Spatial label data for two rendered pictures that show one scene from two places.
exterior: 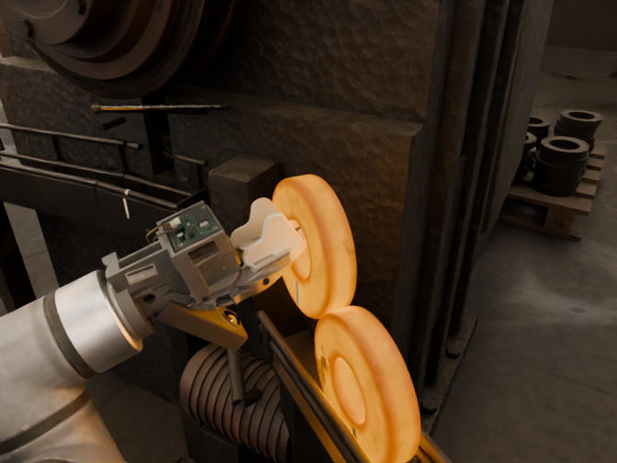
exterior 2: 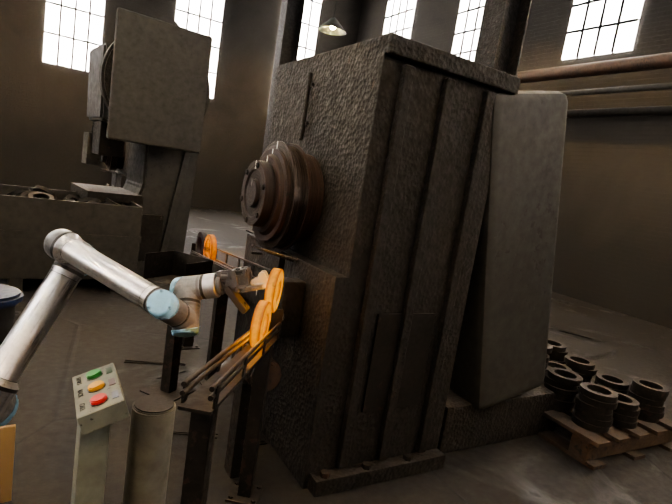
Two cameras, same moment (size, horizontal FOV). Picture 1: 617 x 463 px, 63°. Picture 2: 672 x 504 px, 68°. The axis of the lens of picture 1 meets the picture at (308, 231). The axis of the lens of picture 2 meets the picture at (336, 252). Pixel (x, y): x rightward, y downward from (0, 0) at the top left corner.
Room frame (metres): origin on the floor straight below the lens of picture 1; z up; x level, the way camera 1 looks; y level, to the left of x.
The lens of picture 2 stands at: (-0.93, -1.01, 1.23)
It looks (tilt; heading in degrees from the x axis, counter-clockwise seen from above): 8 degrees down; 29
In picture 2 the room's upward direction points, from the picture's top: 9 degrees clockwise
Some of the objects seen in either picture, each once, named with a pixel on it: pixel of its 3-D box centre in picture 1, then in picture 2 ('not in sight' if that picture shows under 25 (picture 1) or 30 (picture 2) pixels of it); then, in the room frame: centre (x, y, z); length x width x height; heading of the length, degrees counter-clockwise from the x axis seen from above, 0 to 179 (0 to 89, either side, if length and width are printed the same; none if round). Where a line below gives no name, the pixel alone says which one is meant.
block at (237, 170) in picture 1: (250, 230); (288, 307); (0.73, 0.10, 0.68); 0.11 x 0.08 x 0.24; 151
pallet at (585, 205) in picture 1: (472, 136); (554, 374); (2.45, -0.83, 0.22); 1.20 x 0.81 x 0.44; 59
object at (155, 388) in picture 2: not in sight; (172, 324); (0.84, 0.87, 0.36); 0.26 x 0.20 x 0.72; 96
